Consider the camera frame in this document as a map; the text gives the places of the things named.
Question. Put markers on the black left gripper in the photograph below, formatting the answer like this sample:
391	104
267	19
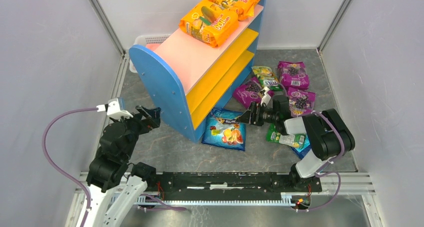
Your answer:
142	118

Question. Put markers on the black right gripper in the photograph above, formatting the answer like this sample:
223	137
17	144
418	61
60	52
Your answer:
258	115

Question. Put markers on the blue Slendy candy bag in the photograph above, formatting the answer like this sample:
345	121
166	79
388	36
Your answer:
224	131

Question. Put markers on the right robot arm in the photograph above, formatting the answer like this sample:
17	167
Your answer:
328	135

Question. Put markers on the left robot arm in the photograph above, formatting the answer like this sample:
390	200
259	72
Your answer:
111	161

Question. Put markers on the purple candy bag left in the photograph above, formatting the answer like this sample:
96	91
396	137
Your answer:
249	92

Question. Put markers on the purple candy bag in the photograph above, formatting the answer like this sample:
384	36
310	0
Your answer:
300	102
249	92
293	74

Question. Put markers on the yellow green Fox's candy bag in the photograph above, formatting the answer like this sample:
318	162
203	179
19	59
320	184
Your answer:
266	77

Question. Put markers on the purple candy bag right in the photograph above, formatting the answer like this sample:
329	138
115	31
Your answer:
300	102

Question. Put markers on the blue pink yellow shelf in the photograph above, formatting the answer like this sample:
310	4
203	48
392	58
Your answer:
187	79

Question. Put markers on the purple candy bag top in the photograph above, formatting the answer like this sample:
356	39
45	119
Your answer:
293	74

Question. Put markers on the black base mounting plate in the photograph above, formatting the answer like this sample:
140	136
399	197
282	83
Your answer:
230	186

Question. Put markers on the white plastic basket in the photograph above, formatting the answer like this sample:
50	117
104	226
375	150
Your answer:
150	43

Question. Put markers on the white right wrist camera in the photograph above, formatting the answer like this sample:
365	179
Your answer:
265	96

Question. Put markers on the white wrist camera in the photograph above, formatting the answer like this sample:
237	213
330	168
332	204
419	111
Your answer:
265	96
115	109

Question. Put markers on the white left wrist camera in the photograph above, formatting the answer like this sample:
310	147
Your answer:
115	109

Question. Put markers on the white slotted cable duct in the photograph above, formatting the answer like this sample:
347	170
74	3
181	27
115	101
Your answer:
285	201

